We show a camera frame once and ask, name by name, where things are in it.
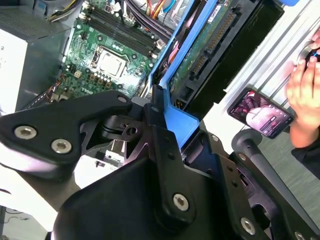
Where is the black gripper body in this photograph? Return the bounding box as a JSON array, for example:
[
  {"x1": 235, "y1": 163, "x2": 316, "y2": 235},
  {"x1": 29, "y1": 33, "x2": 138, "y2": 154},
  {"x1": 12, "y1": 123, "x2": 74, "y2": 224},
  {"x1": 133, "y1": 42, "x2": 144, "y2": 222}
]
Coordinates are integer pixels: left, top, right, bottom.
[{"x1": 51, "y1": 156, "x2": 226, "y2": 240}]

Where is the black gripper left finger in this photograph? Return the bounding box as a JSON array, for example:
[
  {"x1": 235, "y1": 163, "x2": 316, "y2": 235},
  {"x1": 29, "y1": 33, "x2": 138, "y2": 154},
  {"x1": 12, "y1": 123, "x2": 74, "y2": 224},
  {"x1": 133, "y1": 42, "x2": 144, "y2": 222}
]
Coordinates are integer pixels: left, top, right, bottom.
[{"x1": 0, "y1": 84, "x2": 198, "y2": 227}]

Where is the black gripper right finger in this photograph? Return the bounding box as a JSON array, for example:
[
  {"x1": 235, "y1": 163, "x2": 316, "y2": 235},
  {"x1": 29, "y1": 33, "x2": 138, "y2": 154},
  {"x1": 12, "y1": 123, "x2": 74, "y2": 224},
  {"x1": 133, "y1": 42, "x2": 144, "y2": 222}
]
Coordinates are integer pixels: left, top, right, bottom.
[{"x1": 181, "y1": 124, "x2": 320, "y2": 240}]

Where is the hard disk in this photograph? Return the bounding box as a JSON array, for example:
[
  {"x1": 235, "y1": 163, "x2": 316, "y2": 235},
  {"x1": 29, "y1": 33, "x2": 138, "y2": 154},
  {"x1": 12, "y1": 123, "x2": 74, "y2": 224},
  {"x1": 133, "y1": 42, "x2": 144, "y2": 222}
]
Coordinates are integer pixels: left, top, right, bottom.
[{"x1": 148, "y1": 0, "x2": 242, "y2": 148}]

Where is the round black tool blue ring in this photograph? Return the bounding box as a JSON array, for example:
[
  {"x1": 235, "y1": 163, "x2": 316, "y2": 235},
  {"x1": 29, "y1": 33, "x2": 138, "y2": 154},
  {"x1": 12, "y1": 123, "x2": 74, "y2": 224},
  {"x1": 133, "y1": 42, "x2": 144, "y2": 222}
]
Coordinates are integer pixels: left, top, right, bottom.
[{"x1": 305, "y1": 47, "x2": 320, "y2": 63}]

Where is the person hand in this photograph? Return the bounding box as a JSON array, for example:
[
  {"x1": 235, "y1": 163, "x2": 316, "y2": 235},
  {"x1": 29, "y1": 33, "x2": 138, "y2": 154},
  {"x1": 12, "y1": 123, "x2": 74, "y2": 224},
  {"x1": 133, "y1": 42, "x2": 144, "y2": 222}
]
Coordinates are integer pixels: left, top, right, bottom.
[{"x1": 286, "y1": 32, "x2": 320, "y2": 149}]

